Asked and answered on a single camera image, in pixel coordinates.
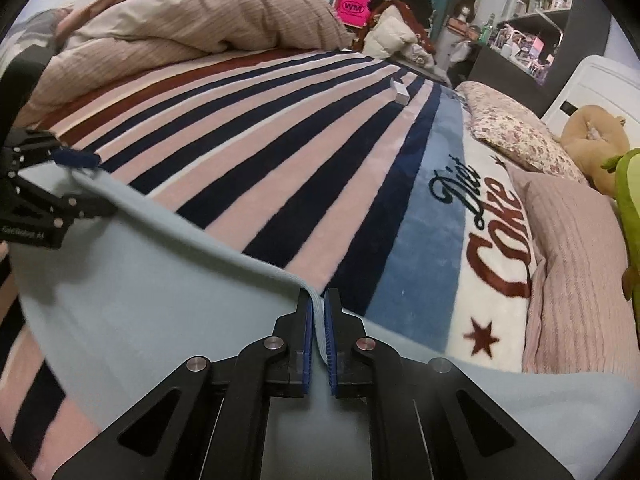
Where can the white headboard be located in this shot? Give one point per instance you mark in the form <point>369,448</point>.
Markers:
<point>600,85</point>

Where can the grey blue pillow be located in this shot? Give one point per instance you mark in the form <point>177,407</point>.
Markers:
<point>37,25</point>

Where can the striped printed blanket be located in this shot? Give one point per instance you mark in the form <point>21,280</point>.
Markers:
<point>300,160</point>

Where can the small white box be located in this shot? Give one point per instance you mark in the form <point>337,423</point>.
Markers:
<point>400,92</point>

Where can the beige ribbed duvet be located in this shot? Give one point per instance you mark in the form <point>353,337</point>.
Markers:
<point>200,20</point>

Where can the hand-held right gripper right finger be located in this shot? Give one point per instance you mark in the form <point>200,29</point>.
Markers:
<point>330,345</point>

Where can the pink bag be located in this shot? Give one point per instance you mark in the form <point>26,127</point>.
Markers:
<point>352,7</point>

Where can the tan plush toy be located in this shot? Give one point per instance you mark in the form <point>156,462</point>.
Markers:
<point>590,145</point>

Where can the white puffy jacket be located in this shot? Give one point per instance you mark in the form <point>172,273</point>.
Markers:
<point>392,32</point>

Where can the green bottle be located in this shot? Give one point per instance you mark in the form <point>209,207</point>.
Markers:
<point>485,32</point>

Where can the light blue pants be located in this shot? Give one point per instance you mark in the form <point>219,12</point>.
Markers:
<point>150,310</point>

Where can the green plush toy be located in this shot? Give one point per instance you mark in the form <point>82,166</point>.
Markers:
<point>629,195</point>

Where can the floral pillow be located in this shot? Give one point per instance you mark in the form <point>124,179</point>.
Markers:
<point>515,130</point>

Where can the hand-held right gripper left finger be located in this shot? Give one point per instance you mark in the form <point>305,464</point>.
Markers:
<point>307,345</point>

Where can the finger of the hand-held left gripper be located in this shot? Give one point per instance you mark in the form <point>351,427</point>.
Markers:
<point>75,159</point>
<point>75,208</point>

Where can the dark shelf unit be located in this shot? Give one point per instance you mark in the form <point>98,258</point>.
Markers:
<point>575,60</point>

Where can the grey cloth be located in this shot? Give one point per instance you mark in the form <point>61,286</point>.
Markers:
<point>420,57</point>

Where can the pink ribbed pillow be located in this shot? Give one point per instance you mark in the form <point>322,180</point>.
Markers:
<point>575,270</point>

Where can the black garment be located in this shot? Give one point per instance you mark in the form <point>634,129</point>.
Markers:
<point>407,0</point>

